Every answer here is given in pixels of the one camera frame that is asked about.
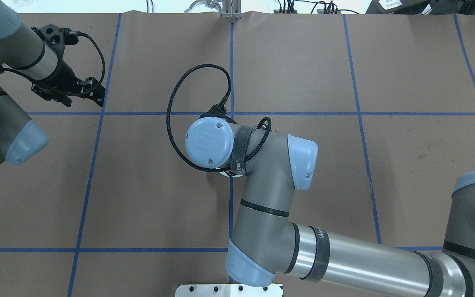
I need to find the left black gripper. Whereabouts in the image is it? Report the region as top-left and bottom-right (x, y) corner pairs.
(31, 25), (105, 107)

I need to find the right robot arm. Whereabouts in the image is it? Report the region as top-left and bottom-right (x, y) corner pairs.
(185, 117), (475, 297)

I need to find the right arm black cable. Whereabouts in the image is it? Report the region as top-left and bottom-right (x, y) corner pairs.
(166, 64), (272, 172)

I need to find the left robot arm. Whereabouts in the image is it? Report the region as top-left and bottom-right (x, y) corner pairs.
(0, 0), (105, 167)

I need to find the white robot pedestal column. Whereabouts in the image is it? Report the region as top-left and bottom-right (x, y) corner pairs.
(175, 283), (284, 297)

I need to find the aluminium frame post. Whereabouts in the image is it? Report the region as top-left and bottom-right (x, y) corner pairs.
(221, 0), (242, 20)

